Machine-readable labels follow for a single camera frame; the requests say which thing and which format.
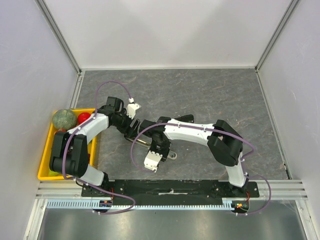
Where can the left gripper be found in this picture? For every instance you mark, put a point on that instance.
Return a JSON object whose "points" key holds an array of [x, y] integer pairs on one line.
{"points": [[128, 131]]}

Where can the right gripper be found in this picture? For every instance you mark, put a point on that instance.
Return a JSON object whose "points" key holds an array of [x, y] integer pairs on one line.
{"points": [[161, 149]]}

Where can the silver and black stapler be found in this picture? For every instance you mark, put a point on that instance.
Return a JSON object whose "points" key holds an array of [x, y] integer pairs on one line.
{"points": [[171, 155]]}

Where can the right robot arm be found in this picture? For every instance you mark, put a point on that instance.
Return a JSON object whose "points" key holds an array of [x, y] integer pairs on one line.
{"points": [[221, 139]]}

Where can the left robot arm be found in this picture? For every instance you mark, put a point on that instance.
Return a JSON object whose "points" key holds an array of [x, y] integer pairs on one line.
{"points": [[69, 152]]}

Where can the red apple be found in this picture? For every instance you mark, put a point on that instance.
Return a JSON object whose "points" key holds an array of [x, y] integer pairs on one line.
{"points": [[82, 117]]}

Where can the green striped melon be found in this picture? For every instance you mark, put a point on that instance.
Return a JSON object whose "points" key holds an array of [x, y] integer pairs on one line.
{"points": [[64, 119]]}

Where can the green pear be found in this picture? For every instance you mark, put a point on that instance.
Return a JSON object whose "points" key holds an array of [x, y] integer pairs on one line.
{"points": [[52, 173]]}

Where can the yellow plastic bin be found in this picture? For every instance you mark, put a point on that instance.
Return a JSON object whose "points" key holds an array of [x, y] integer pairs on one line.
{"points": [[45, 161]]}

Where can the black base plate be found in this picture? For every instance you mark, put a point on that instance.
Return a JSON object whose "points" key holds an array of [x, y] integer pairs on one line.
{"points": [[136, 188]]}

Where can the grey cable duct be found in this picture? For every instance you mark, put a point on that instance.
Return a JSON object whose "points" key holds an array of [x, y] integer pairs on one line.
{"points": [[107, 204]]}

